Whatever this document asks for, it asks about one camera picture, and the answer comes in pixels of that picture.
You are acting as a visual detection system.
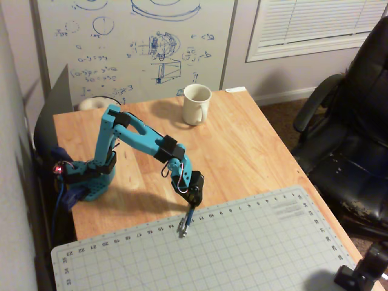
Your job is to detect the blue and silver pen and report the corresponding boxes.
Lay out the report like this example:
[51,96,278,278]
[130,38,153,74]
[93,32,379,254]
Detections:
[177,206,195,239]

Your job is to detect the grey gridded cutting mat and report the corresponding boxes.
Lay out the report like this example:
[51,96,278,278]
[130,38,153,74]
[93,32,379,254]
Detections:
[50,185,358,291]

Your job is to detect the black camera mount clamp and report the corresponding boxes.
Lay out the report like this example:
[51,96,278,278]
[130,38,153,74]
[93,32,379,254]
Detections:
[335,242,388,291]

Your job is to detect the blue table clamp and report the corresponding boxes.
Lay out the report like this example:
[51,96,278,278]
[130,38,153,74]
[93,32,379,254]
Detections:
[62,186,87,212]

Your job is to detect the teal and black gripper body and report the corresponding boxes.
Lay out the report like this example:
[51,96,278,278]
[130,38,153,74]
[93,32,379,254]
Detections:
[166,157,204,193]

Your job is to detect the white round object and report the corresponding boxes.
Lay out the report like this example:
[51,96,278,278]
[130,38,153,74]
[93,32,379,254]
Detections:
[78,96,122,112]

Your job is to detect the white window blinds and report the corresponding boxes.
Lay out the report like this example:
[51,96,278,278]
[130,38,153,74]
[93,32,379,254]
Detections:
[245,0,388,63]

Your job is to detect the black leather office chair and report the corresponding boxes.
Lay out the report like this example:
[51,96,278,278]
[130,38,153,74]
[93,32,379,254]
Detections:
[292,16,388,240]

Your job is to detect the cream ceramic mug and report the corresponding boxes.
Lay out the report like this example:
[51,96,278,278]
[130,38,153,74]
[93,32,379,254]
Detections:
[181,84,212,126]

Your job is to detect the dark grey flat panel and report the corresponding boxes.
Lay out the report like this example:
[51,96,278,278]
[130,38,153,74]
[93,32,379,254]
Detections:
[33,63,73,151]

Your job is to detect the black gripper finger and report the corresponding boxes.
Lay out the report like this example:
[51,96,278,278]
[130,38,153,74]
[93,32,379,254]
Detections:
[189,187,201,209]
[173,183,190,206]

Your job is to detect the whiteboard with blue drawings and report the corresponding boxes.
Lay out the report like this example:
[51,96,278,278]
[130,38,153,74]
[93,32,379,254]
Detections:
[30,0,239,105]

